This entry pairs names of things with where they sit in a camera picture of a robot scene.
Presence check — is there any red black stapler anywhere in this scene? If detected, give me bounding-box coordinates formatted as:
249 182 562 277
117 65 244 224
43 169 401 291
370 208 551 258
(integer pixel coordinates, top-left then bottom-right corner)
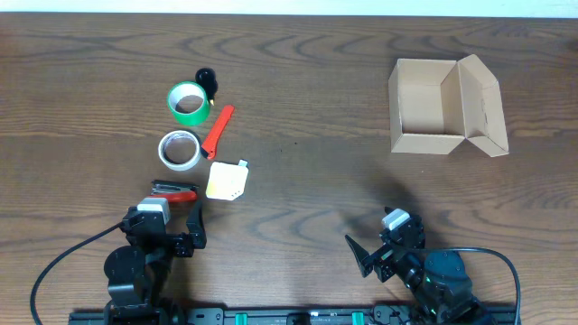
150 180 198 203

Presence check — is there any beige masking tape roll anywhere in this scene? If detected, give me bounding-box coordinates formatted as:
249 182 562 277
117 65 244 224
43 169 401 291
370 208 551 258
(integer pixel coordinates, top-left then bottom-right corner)
157 130 201 172

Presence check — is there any red utility knife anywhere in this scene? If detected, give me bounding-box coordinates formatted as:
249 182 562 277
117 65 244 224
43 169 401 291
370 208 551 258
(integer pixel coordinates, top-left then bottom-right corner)
201 105 236 160

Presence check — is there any brown cardboard box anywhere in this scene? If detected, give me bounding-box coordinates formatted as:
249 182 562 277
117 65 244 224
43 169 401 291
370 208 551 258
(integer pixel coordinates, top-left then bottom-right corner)
387 54 509 157

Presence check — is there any green tape roll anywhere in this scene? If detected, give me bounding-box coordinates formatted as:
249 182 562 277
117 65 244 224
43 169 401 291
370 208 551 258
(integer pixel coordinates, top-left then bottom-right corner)
166 81 210 126

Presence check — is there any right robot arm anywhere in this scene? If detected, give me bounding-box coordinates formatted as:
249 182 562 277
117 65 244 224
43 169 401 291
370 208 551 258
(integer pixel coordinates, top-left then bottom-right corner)
345 208 497 324

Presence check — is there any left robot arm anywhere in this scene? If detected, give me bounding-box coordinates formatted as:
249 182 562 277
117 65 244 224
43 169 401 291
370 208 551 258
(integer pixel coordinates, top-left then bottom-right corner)
104 198 207 325

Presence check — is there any yellow sticky note pad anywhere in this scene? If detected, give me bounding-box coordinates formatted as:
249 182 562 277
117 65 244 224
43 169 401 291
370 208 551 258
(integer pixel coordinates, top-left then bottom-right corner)
206 160 249 201

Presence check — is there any black mounting rail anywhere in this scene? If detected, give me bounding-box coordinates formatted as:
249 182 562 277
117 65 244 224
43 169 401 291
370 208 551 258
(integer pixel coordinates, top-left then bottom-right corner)
68 305 515 325

